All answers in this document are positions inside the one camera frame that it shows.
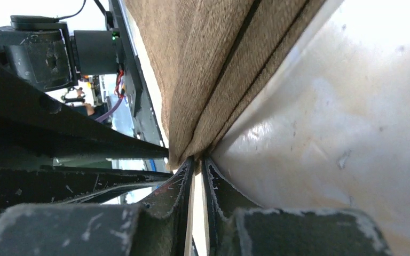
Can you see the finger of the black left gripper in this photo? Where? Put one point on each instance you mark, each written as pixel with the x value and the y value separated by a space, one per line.
pixel 31 122
pixel 60 184

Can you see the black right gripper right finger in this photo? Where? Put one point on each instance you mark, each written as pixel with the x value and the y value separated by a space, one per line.
pixel 238 226

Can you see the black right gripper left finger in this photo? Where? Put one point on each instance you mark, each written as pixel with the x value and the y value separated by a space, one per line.
pixel 156 225

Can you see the brown fabric napkin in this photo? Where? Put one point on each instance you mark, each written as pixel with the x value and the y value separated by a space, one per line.
pixel 211 58

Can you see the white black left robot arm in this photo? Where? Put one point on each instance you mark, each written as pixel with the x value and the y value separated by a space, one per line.
pixel 40 51

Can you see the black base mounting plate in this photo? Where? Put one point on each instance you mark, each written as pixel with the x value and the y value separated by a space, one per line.
pixel 141 108

